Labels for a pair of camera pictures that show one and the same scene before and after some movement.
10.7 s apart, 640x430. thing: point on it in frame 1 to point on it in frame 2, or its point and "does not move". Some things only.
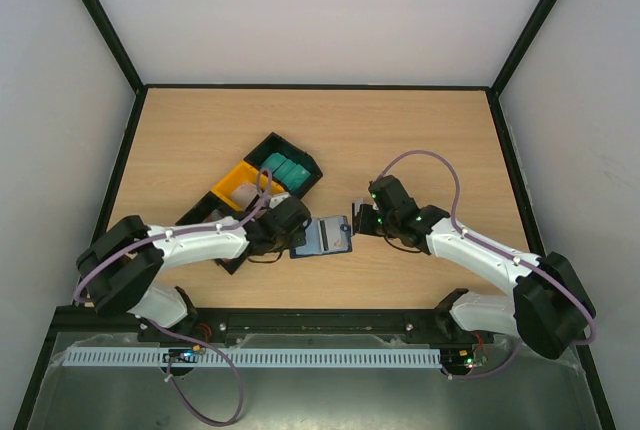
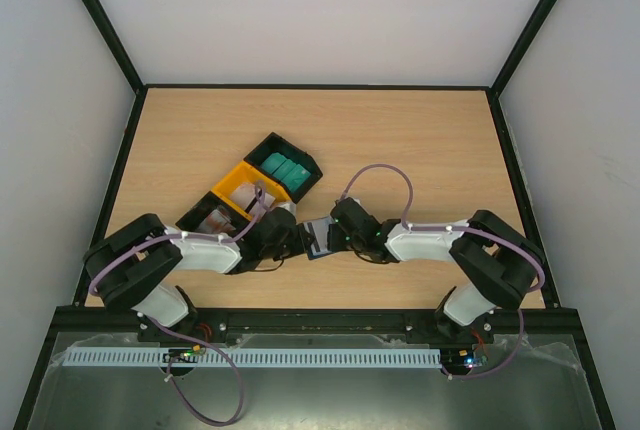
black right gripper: x=363 y=222 to x=335 y=238
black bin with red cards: x=212 y=205 does not move
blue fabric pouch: x=325 y=235 does not move
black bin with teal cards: x=293 y=169 does not move
